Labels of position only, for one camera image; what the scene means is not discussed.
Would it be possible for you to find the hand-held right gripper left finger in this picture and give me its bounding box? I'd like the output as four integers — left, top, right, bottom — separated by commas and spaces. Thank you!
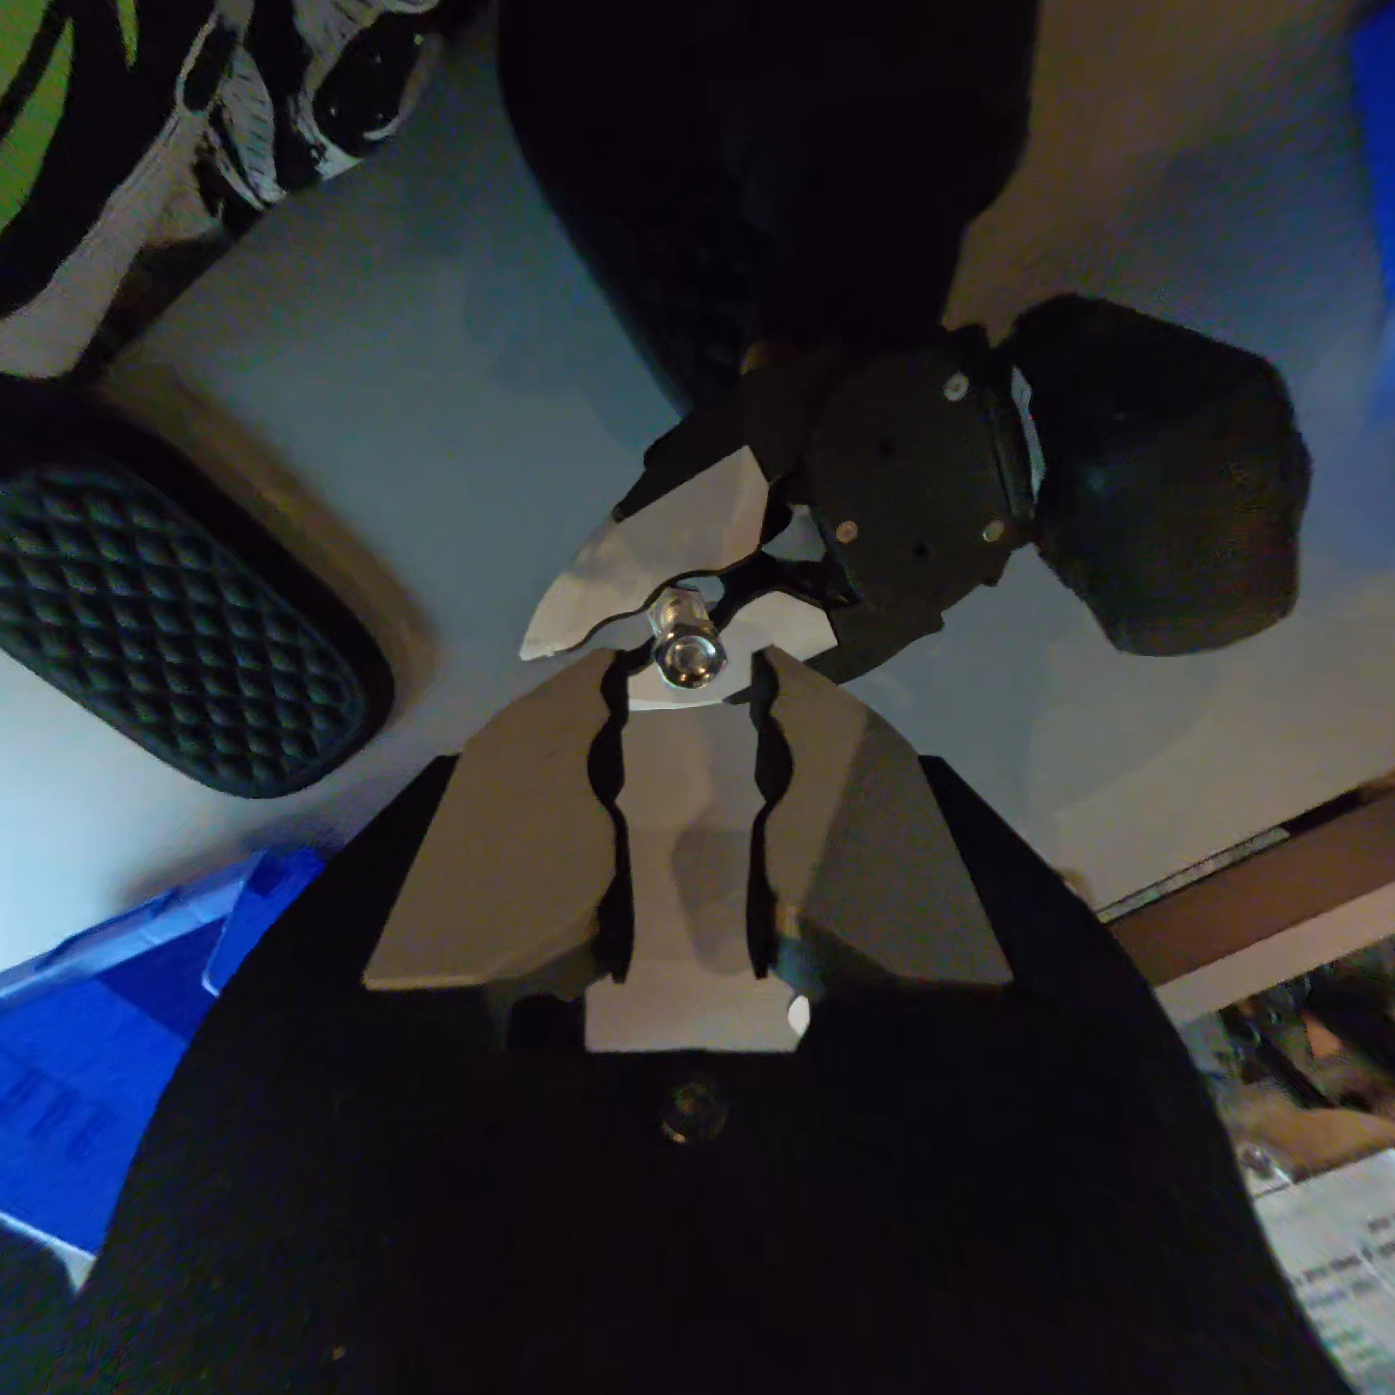
362, 652, 636, 999

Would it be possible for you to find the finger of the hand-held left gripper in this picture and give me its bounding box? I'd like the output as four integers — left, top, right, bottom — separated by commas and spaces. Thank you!
520, 447, 774, 663
626, 557, 844, 713

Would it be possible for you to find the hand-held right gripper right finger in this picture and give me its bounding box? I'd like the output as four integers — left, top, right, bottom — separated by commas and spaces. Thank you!
749, 645, 1013, 989

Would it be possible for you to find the silver bolt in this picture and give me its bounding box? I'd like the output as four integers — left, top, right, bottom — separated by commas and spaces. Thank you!
646, 587, 716, 643

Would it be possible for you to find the blue plastic bin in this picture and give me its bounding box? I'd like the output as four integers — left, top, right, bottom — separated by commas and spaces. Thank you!
1349, 0, 1395, 275
0, 849, 329, 1261

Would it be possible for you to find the black textured chair armrest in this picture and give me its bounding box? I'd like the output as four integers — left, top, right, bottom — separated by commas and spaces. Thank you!
495, 0, 764, 411
0, 452, 395, 801

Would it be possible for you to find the printed instruction sheet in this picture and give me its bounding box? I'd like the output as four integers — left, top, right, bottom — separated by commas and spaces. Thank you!
1254, 1156, 1395, 1391

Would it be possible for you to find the printed black white shirt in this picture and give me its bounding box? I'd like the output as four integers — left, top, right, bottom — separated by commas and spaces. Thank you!
0, 0, 470, 378

